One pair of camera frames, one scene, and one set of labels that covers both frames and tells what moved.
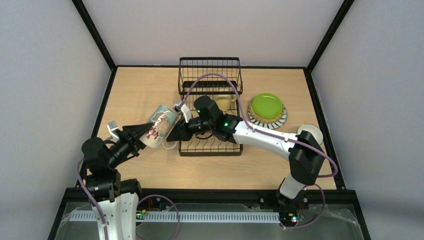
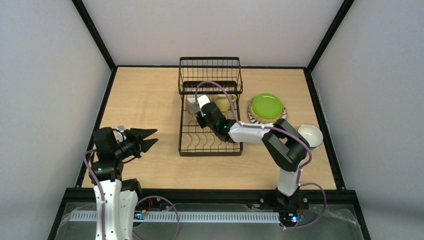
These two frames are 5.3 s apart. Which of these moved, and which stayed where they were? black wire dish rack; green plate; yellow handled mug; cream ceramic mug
Moved: cream ceramic mug
Stayed: green plate; black wire dish rack; yellow handled mug
